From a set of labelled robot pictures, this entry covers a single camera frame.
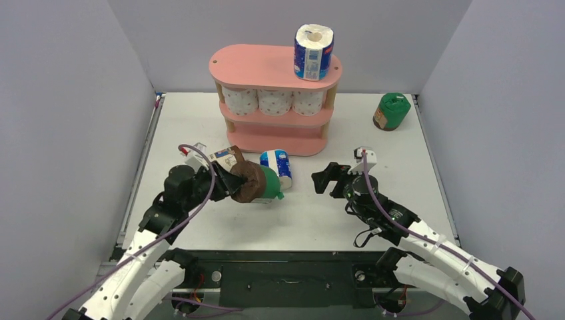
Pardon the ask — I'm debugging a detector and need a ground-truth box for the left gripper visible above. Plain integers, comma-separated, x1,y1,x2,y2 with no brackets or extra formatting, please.
183,161,246,212

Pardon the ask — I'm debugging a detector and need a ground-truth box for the brown green roll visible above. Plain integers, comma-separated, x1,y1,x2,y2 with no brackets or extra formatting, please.
230,161,284,203

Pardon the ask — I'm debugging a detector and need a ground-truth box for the blue white roll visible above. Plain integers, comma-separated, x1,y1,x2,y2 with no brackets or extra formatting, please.
294,24,334,81
259,149,292,191

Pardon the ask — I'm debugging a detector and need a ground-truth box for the white dotted roll shelf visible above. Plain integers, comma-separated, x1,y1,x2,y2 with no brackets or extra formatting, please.
292,91,324,116

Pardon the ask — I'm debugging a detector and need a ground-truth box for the white dotted roll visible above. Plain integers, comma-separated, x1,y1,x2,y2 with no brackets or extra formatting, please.
257,89,293,116
222,87,259,115

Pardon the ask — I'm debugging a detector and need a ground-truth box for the pink three-tier shelf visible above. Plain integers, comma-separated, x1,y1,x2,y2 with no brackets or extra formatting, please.
209,44,342,157

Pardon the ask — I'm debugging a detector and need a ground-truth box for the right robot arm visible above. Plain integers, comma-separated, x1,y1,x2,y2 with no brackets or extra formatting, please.
311,162,533,319

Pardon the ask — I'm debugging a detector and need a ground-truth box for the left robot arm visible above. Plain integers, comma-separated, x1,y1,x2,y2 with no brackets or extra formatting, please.
63,162,247,319

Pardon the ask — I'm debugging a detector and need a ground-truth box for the beige brown wrapped roll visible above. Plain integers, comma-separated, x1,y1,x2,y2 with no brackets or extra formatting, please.
209,145,245,172

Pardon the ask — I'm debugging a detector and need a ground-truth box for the green wrapped roll far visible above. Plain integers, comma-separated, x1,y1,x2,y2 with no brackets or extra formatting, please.
372,93,411,131

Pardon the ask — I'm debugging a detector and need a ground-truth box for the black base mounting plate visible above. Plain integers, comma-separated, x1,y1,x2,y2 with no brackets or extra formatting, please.
157,249,403,309

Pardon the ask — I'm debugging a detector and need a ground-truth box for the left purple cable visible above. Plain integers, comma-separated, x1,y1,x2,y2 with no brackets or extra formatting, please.
46,144,246,320

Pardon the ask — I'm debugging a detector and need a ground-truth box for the purple cable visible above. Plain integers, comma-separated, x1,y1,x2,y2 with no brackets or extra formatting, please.
46,144,246,320
360,150,537,320

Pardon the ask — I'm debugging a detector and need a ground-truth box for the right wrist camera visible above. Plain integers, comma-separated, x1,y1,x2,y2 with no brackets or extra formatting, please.
348,146,377,175

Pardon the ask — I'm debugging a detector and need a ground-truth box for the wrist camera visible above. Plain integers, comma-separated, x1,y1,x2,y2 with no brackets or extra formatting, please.
348,146,377,175
178,144,210,173

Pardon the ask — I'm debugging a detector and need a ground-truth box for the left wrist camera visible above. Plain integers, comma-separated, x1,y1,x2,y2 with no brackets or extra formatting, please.
178,144,210,173

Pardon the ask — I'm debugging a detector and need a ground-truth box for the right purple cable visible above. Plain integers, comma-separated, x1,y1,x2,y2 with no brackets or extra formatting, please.
360,150,537,320

